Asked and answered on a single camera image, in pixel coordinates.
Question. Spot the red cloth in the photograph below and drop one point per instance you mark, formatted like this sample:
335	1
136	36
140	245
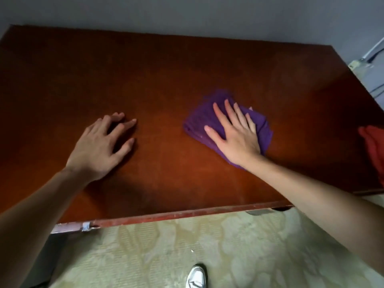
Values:
375	146

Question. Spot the purple cloth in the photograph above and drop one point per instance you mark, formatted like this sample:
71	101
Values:
198	122

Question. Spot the person's right forearm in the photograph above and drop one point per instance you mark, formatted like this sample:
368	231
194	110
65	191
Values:
315	212

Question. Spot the white shoe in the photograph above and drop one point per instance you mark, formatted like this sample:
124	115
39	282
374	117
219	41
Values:
196	277

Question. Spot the person's left hand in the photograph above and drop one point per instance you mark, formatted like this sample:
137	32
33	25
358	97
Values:
96	152

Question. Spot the brown wooden table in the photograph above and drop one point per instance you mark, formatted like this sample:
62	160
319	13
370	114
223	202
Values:
150	86

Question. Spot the person's right hand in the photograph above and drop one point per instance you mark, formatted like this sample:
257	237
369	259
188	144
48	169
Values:
240	143

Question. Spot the person's left forearm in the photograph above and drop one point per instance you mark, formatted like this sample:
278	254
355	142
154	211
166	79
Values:
36	212

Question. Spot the beige wall socket box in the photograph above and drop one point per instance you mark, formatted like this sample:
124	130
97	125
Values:
358	64

